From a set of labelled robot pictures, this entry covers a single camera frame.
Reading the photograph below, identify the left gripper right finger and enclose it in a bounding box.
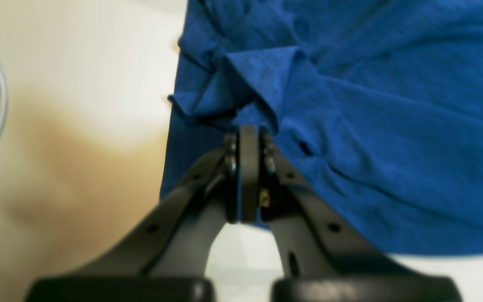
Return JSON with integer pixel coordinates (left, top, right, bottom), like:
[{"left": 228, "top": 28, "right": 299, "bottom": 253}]
[{"left": 249, "top": 126, "right": 462, "bottom": 302}]

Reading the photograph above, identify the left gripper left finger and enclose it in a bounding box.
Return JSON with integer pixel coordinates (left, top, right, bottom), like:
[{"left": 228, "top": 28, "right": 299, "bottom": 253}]
[{"left": 26, "top": 126, "right": 250, "bottom": 302}]

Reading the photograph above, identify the dark blue t-shirt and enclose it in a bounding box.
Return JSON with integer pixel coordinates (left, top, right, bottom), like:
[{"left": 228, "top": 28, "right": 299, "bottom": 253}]
[{"left": 160, "top": 0, "right": 483, "bottom": 255}]

